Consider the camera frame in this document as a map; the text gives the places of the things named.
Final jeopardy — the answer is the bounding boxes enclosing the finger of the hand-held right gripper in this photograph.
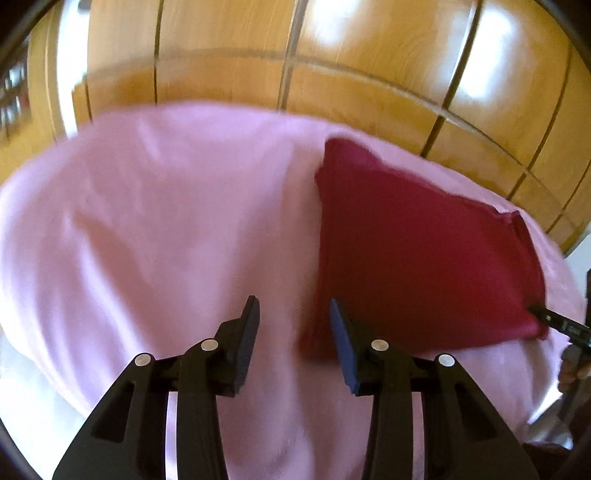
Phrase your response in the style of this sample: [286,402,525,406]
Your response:
[529,303,591,348]

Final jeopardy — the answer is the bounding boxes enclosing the person's right hand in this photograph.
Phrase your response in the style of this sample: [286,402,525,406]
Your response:
[556,344,588,394]

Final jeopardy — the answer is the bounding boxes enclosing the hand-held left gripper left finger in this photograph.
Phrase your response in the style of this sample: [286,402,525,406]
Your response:
[52,295,260,480]

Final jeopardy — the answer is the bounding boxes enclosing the dark red cloth garment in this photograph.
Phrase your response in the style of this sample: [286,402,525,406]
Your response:
[298,136,551,361]

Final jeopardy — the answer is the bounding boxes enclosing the pink bed sheet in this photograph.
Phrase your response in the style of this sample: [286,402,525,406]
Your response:
[0,100,583,480]

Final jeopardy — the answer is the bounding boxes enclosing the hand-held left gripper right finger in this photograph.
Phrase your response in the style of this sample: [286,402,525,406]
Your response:
[329,298,541,480]

